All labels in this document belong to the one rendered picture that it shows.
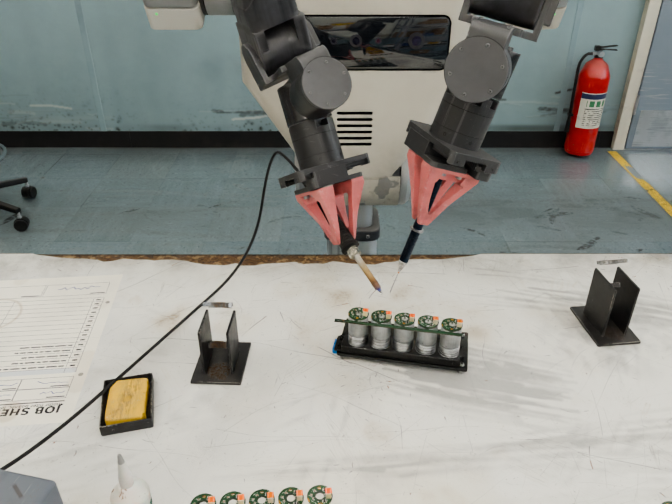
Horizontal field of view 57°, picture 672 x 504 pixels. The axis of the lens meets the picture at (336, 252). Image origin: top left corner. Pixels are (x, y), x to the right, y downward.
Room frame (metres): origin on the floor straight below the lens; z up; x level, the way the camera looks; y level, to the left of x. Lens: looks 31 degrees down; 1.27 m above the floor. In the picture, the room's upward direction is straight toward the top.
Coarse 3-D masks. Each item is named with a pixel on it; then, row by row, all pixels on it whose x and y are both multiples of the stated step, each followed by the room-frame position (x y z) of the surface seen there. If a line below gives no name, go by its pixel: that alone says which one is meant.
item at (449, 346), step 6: (450, 324) 0.58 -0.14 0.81; (444, 330) 0.57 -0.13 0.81; (444, 336) 0.57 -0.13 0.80; (450, 336) 0.57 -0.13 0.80; (456, 336) 0.57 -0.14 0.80; (444, 342) 0.57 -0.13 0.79; (450, 342) 0.57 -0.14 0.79; (456, 342) 0.57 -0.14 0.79; (444, 348) 0.57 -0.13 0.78; (450, 348) 0.57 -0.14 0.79; (456, 348) 0.57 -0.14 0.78; (444, 354) 0.57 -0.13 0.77; (450, 354) 0.57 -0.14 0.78; (456, 354) 0.57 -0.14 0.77
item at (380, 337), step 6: (390, 324) 0.59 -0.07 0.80; (372, 330) 0.59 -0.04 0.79; (378, 330) 0.58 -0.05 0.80; (384, 330) 0.58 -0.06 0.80; (390, 330) 0.59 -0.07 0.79; (372, 336) 0.59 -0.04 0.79; (378, 336) 0.58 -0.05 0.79; (384, 336) 0.58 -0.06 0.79; (390, 336) 0.59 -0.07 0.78; (372, 342) 0.59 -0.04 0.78; (378, 342) 0.58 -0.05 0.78; (384, 342) 0.58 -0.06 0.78; (378, 348) 0.58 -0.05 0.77; (384, 348) 0.58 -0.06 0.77
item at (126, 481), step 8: (120, 456) 0.35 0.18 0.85; (120, 464) 0.35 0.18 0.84; (120, 472) 0.35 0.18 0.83; (128, 472) 0.35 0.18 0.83; (120, 480) 0.35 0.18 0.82; (128, 480) 0.35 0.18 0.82; (136, 480) 0.36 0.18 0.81; (144, 480) 0.37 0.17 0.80; (120, 488) 0.35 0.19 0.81; (128, 488) 0.35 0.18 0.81; (136, 488) 0.35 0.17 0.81; (144, 488) 0.36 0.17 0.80; (112, 496) 0.35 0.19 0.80; (120, 496) 0.34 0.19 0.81; (128, 496) 0.34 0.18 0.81; (136, 496) 0.35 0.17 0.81; (144, 496) 0.35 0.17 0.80
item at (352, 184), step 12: (336, 168) 0.68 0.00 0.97; (312, 180) 0.66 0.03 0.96; (324, 180) 0.67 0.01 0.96; (336, 180) 0.68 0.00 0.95; (348, 180) 0.69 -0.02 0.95; (360, 180) 0.69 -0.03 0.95; (336, 192) 0.71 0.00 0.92; (348, 192) 0.69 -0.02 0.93; (360, 192) 0.69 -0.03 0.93; (336, 204) 0.71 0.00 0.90; (348, 204) 0.69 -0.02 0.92; (348, 228) 0.68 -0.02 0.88
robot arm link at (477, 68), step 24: (552, 0) 0.62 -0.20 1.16; (480, 24) 0.56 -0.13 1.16; (504, 24) 0.60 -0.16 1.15; (456, 48) 0.56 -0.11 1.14; (480, 48) 0.55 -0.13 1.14; (504, 48) 0.55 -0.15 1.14; (456, 72) 0.55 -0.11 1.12; (480, 72) 0.55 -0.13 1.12; (504, 72) 0.54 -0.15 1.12; (456, 96) 0.55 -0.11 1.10; (480, 96) 0.54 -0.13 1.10
